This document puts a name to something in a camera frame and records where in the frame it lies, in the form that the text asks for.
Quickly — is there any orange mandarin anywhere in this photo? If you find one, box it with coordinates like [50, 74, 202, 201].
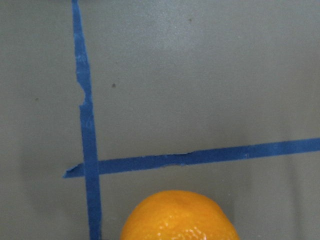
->
[120, 190, 240, 240]

